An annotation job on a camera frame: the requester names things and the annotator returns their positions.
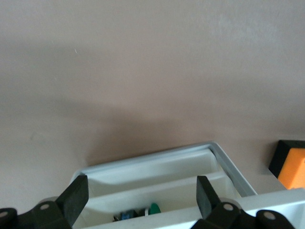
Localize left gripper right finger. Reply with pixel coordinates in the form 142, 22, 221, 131
190, 176, 295, 229

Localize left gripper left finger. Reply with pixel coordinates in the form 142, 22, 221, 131
0, 175, 89, 229

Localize white drawer cabinet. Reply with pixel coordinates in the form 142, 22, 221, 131
71, 141, 305, 229

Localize white plastic drawer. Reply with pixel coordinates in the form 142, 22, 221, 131
82, 146, 235, 198
85, 175, 239, 225

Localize orange box with hole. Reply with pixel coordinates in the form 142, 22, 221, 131
268, 140, 305, 190

